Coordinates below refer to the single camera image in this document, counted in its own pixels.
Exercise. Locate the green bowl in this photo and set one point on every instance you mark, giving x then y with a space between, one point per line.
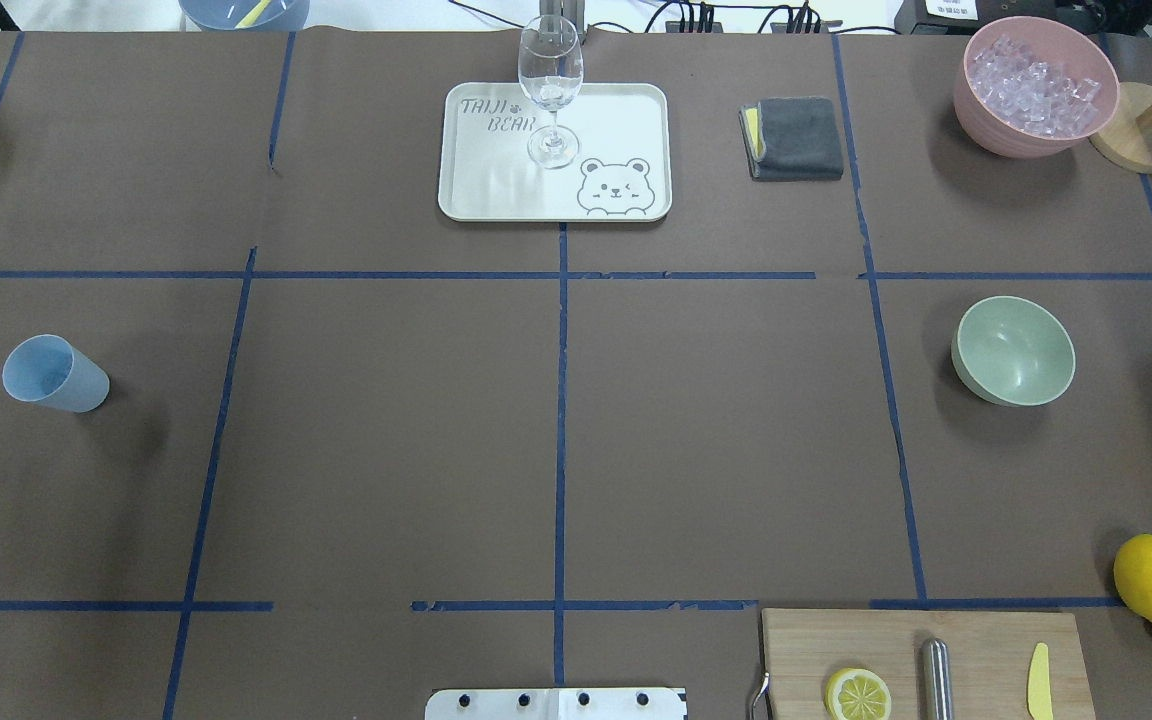
1013 352

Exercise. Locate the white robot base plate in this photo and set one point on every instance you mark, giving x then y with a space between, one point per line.
558 703

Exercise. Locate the light blue plastic cup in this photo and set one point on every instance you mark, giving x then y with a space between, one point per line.
48 371

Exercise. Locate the lemon half slice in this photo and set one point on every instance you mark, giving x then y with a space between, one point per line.
855 693

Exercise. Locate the ice cubes pile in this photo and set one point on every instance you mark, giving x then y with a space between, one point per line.
1030 93

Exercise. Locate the pink bowl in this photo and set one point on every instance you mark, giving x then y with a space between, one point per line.
1051 41

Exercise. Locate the yellow plastic knife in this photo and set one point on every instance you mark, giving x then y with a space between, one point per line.
1039 694

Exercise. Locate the blue bowl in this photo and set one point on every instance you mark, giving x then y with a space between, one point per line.
281 16

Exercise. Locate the metal cylinder tool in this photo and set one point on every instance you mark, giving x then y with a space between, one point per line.
937 700

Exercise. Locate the yellow plastic fork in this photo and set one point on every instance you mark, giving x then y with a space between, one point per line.
253 15

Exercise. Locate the clear wine glass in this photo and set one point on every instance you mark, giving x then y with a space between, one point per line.
550 71

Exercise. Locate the white bear serving tray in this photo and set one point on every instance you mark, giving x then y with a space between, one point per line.
622 173

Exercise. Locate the wooden cutting board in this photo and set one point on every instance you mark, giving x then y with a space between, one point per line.
988 658

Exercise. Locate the folded grey cloth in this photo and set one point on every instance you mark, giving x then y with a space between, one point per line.
792 139

